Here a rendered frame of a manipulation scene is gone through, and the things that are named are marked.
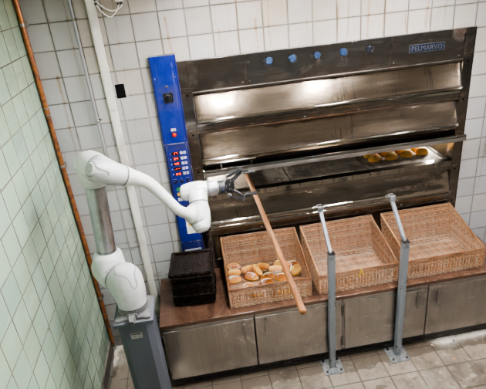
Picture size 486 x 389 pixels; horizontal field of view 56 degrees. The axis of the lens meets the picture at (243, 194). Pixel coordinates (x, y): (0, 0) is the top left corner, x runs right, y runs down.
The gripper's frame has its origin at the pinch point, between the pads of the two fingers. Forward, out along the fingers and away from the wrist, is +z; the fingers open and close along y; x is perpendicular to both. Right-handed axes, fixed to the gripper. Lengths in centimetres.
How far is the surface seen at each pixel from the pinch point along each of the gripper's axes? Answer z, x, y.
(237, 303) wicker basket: -17, -6, 88
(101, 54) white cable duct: -76, -53, -71
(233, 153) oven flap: -5, -53, 2
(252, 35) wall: 15, -55, -71
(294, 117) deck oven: 38, -55, -17
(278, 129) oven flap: 28, -57, -10
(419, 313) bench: 108, 0, 118
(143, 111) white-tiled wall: -58, -55, -34
